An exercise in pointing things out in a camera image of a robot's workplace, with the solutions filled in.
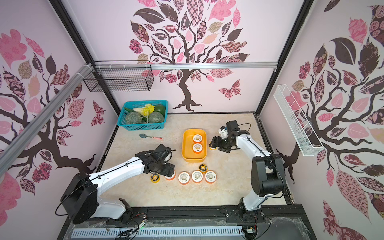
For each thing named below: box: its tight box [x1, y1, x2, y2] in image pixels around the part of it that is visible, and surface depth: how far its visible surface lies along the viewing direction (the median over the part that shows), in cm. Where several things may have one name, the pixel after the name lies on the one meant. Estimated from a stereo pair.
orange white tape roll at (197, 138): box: [192, 133, 203, 144], surface depth 105 cm
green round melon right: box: [148, 111, 164, 123], surface depth 106 cm
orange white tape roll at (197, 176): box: [191, 170, 204, 184], surface depth 87 cm
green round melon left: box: [125, 111, 143, 125], surface depth 105 cm
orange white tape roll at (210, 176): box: [204, 170, 217, 184], surface depth 87 cm
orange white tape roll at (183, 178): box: [178, 171, 191, 185], surface depth 87 cm
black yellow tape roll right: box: [198, 163, 209, 173], surface depth 92 cm
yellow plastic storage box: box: [181, 128, 208, 163], surface depth 100 cm
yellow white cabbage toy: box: [132, 104, 155, 116], surface depth 116 cm
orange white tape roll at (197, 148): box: [192, 143, 203, 154], surface depth 99 cm
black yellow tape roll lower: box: [150, 173, 161, 184], surface depth 87 cm
